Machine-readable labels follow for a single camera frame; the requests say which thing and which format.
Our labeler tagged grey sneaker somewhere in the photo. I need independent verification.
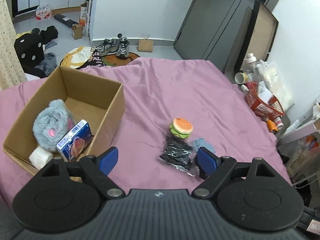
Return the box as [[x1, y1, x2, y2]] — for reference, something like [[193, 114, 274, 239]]
[[96, 38, 120, 56], [116, 37, 130, 59]]

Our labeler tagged grey fluffy plush toy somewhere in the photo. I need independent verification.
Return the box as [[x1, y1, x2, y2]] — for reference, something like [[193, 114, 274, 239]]
[[33, 99, 75, 152]]

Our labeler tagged red plastic basket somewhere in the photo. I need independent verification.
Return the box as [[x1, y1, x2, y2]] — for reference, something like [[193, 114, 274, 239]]
[[245, 82, 285, 120]]

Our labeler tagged brown cardboard box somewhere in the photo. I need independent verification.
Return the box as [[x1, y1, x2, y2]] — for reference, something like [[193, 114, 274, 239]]
[[2, 65, 126, 177]]

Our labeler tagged orange bottle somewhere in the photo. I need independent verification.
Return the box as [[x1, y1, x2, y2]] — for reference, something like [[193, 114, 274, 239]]
[[266, 119, 278, 134]]

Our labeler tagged clear plastic bottle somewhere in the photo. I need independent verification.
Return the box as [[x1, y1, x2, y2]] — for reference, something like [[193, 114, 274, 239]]
[[242, 53, 258, 82]]

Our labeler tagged pink bed sheet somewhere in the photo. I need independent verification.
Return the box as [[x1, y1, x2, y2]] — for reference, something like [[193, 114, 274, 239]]
[[1, 58, 289, 204]]

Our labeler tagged grey sneaker left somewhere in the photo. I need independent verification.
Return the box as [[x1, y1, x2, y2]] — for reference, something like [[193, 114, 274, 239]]
[[96, 38, 120, 56]]

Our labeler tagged red white plastic bag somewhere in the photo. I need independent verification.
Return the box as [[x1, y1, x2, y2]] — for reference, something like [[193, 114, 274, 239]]
[[35, 4, 52, 21]]

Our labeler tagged white sock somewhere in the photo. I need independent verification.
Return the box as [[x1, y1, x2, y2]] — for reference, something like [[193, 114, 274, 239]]
[[29, 146, 53, 170]]

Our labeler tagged yellow white cloth bag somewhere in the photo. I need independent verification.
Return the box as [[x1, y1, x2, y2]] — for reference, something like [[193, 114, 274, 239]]
[[60, 46, 92, 69]]

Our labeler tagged wooden framed board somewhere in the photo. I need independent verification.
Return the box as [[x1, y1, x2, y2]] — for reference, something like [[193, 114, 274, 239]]
[[234, 1, 278, 72]]

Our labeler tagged white paper cup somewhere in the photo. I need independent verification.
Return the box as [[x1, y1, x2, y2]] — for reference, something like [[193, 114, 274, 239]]
[[234, 72, 249, 85]]

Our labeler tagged grey sneaker right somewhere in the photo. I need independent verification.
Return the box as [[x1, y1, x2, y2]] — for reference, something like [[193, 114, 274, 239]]
[[116, 37, 130, 59]]

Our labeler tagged black item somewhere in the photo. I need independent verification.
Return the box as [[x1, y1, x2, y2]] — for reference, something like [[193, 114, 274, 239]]
[[159, 134, 199, 177]]

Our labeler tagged burger squishy toy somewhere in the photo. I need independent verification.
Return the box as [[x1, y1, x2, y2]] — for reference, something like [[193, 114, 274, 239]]
[[169, 118, 193, 139]]

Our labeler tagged dark grey door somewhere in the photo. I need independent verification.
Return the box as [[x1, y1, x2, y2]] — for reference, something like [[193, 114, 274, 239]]
[[174, 0, 279, 70]]

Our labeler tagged blue knitted cloth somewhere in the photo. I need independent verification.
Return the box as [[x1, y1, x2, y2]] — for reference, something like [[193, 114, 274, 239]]
[[192, 138, 216, 154]]

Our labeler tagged brown paper bag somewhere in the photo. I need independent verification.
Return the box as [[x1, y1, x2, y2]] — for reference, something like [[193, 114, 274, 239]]
[[137, 35, 153, 53]]

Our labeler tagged blue tissue pack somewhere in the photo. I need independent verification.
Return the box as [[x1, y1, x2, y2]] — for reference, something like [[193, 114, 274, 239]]
[[56, 119, 93, 162]]

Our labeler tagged small cardboard box on floor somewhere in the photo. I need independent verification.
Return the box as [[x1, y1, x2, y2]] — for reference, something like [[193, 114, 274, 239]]
[[72, 24, 83, 40]]

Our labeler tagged cream dotted tablecloth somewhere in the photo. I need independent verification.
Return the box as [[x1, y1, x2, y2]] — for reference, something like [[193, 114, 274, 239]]
[[0, 0, 27, 90]]

